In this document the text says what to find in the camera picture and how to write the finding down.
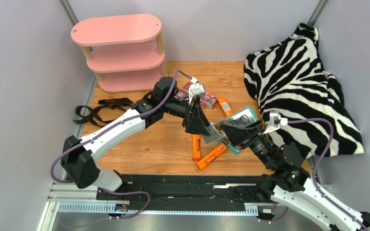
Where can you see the red toothpaste box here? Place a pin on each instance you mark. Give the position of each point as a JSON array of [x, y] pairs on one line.
[[208, 99], [182, 95]]

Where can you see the zebra print cloth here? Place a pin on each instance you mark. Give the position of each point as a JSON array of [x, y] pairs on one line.
[[290, 77]]

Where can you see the red toothpaste box middle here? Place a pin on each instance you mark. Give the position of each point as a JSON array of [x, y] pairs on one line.
[[182, 95]]

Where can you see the pink three-tier shelf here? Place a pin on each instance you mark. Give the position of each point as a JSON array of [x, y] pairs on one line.
[[125, 52]]

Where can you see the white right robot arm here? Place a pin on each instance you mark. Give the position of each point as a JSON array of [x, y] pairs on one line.
[[292, 186]]

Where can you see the orange toothpaste box far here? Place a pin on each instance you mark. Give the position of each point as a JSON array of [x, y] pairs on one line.
[[225, 106]]

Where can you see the orange toothpaste box upright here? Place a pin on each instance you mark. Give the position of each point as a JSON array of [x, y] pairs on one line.
[[196, 152]]

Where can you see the teal silver toothpaste box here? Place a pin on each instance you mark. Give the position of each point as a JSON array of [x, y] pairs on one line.
[[235, 150]]

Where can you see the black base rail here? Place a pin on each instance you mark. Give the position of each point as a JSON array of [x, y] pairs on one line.
[[170, 195]]

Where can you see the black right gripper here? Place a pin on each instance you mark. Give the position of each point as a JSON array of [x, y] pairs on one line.
[[249, 138]]

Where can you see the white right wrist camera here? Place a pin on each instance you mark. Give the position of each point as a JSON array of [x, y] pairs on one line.
[[275, 122]]

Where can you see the red toothpaste box back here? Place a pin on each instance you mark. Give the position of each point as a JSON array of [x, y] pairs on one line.
[[208, 99]]

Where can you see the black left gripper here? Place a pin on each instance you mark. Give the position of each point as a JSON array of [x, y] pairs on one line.
[[195, 122]]

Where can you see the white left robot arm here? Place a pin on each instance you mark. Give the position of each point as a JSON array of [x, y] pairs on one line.
[[80, 155]]

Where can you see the orange toothpaste box diagonal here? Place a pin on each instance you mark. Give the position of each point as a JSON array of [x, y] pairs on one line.
[[211, 156]]

